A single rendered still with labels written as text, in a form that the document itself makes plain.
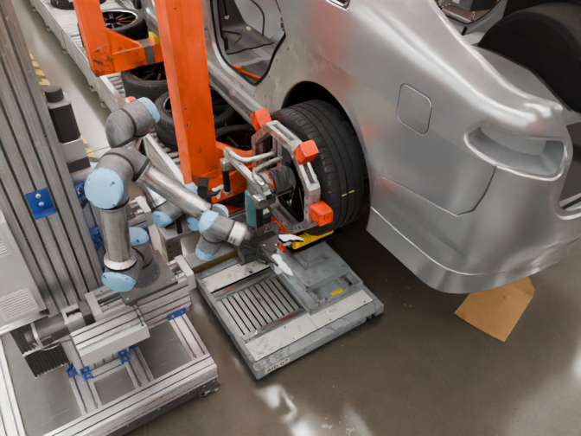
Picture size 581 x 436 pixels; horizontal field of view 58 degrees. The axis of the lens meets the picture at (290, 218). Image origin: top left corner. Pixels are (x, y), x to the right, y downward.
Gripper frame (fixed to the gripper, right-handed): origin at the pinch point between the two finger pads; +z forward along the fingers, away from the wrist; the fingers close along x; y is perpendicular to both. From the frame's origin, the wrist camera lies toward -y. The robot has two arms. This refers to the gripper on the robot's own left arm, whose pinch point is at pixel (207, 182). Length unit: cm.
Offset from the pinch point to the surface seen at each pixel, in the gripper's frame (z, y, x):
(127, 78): 194, 13, -92
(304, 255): 25, 55, 53
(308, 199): -14.0, -3.2, 47.7
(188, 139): 23.8, -11.1, -13.0
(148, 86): 183, 15, -73
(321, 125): 4, -32, 51
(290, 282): 16, 68, 46
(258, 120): 21.0, -25.5, 21.7
